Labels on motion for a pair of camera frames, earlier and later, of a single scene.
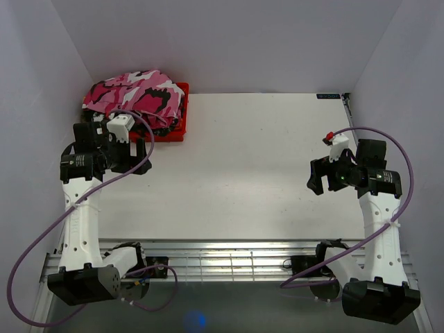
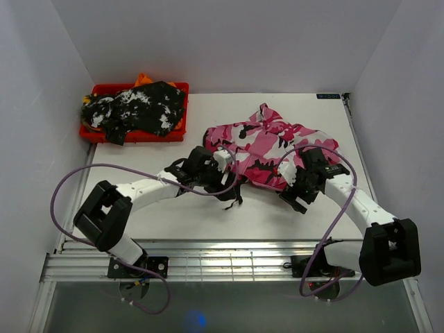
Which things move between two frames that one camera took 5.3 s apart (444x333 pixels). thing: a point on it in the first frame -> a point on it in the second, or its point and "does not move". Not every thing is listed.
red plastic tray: [176, 134] does not move
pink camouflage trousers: [152, 98] -> [262, 143]
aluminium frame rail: [218, 260] does not move
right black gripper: [322, 166] -> [291, 199]
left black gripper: [132, 164] -> [217, 187]
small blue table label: [328, 96] does not move
